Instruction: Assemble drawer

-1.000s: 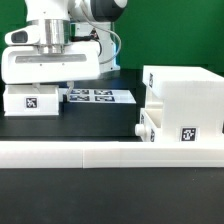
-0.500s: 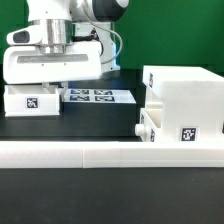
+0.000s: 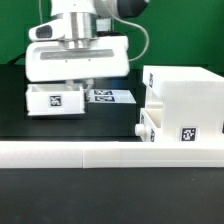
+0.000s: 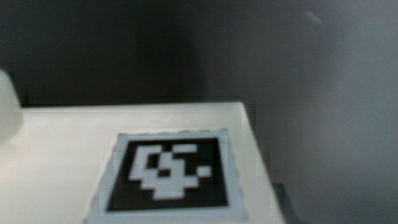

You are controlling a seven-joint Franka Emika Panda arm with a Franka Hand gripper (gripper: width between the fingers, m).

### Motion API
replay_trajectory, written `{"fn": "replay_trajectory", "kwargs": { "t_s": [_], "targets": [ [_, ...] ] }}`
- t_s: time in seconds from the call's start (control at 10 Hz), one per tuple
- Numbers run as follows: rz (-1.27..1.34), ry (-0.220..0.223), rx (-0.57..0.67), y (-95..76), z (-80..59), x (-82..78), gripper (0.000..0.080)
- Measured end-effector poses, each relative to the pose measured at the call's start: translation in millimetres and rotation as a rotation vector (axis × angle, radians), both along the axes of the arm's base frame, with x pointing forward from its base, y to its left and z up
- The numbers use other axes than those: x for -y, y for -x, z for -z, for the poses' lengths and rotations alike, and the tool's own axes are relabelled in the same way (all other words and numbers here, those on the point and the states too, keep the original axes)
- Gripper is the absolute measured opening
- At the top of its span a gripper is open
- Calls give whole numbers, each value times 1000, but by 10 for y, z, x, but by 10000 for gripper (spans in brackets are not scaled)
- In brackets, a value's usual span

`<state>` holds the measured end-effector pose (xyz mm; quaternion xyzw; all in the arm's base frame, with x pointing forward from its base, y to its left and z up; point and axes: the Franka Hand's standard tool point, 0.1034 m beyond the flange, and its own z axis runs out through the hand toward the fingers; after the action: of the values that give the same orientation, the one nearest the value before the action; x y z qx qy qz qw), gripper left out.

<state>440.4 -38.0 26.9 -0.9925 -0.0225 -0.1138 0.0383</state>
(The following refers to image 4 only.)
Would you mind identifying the white drawer tray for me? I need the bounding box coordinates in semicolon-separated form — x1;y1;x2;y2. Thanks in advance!
0;71;285;224

